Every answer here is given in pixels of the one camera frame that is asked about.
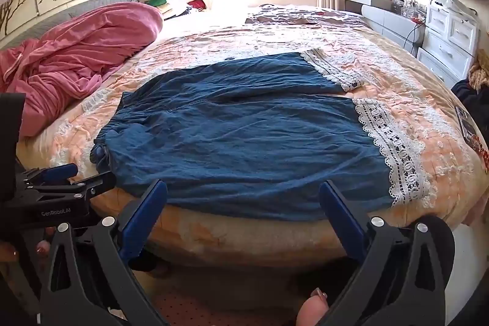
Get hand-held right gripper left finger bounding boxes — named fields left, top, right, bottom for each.
left=40, top=179, right=169, bottom=326

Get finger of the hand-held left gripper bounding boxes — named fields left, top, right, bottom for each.
left=24, top=163, right=79, bottom=190
left=72, top=171, right=117, bottom=200

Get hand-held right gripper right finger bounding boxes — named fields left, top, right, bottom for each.
left=319, top=179, right=457, bottom=326

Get blue pants with lace trim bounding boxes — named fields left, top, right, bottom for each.
left=90, top=48, right=438, bottom=222

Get person's left hand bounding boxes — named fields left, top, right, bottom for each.
left=0, top=238, right=54, bottom=263

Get person's right hand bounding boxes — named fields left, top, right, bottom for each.
left=296, top=288, right=330, bottom=326

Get pink pillow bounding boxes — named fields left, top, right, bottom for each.
left=0, top=2, right=165, bottom=137

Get dark phone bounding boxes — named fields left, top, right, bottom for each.
left=455, top=105, right=489, bottom=172

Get dark blue clothes heap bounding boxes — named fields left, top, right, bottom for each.
left=451, top=79, right=489, bottom=120

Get yellow cloth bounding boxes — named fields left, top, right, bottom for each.
left=468, top=51, right=489, bottom=93

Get white drawer dresser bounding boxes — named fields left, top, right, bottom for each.
left=416, top=1, right=480, bottom=88

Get grey white vanity desk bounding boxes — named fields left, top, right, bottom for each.
left=346, top=0, right=425, bottom=55

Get clear plastic bag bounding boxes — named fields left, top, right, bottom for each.
left=432, top=0, right=478, bottom=19

